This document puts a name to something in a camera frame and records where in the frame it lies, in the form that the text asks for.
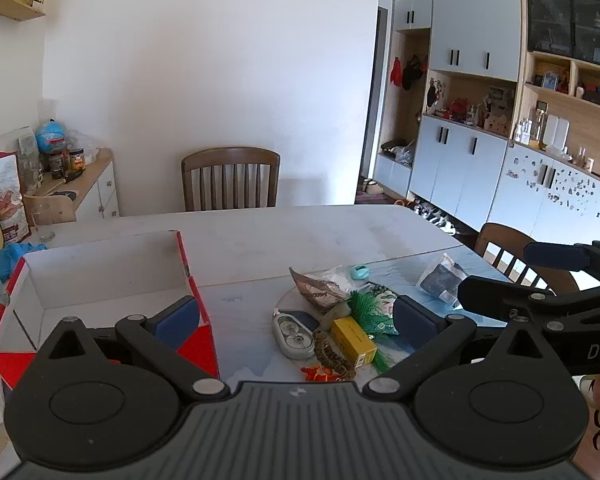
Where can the printed pouch with green tassel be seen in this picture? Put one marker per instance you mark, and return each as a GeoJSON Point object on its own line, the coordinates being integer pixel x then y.
{"type": "Point", "coordinates": [377, 310]}

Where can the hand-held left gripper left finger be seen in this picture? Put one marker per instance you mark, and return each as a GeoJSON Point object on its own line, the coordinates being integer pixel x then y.
{"type": "Point", "coordinates": [177, 317]}

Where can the blue cloth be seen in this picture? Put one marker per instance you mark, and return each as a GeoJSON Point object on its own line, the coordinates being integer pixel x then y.
{"type": "Point", "coordinates": [15, 255]}

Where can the screwdriver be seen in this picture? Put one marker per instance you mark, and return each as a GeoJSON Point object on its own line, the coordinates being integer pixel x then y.
{"type": "Point", "coordinates": [73, 175]}

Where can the white oval case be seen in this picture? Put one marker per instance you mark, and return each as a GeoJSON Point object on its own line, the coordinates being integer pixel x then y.
{"type": "Point", "coordinates": [292, 335]}

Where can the beige rounded object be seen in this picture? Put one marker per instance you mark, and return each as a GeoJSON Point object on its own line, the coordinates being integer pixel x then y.
{"type": "Point", "coordinates": [334, 316]}

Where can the bag of white granules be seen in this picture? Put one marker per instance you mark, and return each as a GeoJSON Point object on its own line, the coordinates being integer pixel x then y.
{"type": "Point", "coordinates": [340, 275]}

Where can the teal round object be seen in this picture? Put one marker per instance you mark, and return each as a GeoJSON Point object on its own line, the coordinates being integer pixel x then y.
{"type": "Point", "coordinates": [359, 272]}

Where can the foil snack packet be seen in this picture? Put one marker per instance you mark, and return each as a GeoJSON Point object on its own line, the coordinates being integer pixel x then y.
{"type": "Point", "coordinates": [317, 292]}

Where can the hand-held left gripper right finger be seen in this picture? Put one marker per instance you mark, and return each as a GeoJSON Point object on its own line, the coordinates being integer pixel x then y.
{"type": "Point", "coordinates": [415, 322]}

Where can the black item in clear bag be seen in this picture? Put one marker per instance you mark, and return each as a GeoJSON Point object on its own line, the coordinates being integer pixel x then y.
{"type": "Point", "coordinates": [442, 277]}

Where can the brown wooden chair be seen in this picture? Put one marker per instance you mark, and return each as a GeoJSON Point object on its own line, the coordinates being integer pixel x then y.
{"type": "Point", "coordinates": [500, 240]}
{"type": "Point", "coordinates": [230, 156]}

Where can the pile of shoes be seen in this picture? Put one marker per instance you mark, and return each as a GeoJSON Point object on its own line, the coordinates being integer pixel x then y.
{"type": "Point", "coordinates": [437, 216]}

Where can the black hanging bag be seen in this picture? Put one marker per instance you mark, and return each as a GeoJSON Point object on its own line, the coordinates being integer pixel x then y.
{"type": "Point", "coordinates": [412, 74]}

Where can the clear plastic bag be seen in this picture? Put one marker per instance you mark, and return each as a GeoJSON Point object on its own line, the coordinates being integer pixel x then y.
{"type": "Point", "coordinates": [84, 142]}

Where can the blue globe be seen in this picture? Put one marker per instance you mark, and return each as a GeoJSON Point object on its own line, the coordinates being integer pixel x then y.
{"type": "Point", "coordinates": [51, 136]}

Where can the drinking glass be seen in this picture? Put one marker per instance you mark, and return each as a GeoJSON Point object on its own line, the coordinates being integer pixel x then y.
{"type": "Point", "coordinates": [41, 217]}

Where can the orange label jar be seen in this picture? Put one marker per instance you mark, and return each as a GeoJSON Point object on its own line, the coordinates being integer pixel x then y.
{"type": "Point", "coordinates": [76, 159]}

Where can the white wooden sideboard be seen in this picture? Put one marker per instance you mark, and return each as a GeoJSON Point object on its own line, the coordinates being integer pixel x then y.
{"type": "Point", "coordinates": [105, 190]}

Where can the red hanging bag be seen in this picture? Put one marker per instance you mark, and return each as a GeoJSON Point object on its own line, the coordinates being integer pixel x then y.
{"type": "Point", "coordinates": [396, 71]}

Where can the blue contour-print table mat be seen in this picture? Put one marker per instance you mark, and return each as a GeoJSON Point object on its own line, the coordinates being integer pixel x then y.
{"type": "Point", "coordinates": [405, 267]}

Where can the white wooden wall cabinet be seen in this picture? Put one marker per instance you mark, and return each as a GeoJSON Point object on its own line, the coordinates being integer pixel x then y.
{"type": "Point", "coordinates": [470, 25]}

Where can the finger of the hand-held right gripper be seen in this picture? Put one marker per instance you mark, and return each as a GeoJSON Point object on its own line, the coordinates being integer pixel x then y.
{"type": "Point", "coordinates": [490, 292]}
{"type": "Point", "coordinates": [555, 256]}

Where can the printed snack bag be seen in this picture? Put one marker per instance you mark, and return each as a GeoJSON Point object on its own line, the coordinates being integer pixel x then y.
{"type": "Point", "coordinates": [5, 195]}

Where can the dark jar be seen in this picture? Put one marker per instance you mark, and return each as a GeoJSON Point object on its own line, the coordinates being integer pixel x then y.
{"type": "Point", "coordinates": [56, 164]}

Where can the orange toy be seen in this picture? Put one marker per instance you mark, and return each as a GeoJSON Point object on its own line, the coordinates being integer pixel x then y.
{"type": "Point", "coordinates": [322, 374]}

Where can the red white cardboard box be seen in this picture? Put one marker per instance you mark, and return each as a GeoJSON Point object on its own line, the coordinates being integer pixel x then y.
{"type": "Point", "coordinates": [105, 270]}

